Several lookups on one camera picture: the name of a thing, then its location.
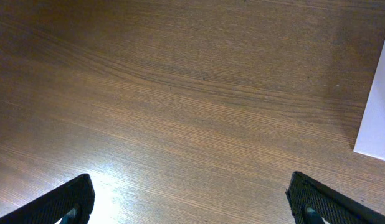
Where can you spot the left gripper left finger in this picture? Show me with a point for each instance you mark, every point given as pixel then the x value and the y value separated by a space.
pixel 72 202

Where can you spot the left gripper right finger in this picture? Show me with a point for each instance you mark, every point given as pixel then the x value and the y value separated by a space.
pixel 313 202

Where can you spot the white cardboard box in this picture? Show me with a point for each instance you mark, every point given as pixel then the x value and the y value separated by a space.
pixel 370 140

